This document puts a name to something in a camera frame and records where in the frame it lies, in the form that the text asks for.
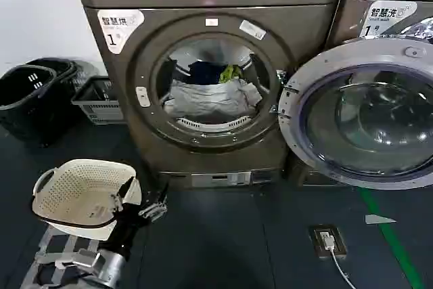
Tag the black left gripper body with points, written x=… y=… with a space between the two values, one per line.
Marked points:
x=126 y=228

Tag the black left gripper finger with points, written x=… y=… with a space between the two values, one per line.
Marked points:
x=154 y=209
x=126 y=192

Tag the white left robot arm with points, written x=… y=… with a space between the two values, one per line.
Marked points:
x=108 y=268

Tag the white perforated laundry basket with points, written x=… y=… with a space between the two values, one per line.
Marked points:
x=78 y=191

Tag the silver metal basket stand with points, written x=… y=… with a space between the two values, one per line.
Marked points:
x=67 y=245

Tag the grey plastic crate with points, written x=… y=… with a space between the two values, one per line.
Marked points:
x=101 y=106

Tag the light grey cloth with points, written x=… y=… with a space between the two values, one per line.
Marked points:
x=209 y=99

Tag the black plastic basket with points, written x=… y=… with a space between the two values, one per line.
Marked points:
x=64 y=69
x=23 y=106

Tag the dark blue garment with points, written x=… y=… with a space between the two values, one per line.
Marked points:
x=203 y=70

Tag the yellow-green garment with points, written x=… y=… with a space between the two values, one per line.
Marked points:
x=230 y=73

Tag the metal floor socket box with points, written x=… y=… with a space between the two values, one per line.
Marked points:
x=327 y=240

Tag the grey floor tape scrap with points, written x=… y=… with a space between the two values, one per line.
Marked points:
x=377 y=219

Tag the grey dryer with round opening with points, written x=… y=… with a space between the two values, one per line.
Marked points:
x=297 y=32

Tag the round glass dryer door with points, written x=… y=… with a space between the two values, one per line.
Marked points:
x=368 y=116

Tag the green floor tape stripe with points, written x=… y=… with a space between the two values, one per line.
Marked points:
x=389 y=235

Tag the grey washing machine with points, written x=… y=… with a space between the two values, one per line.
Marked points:
x=352 y=15

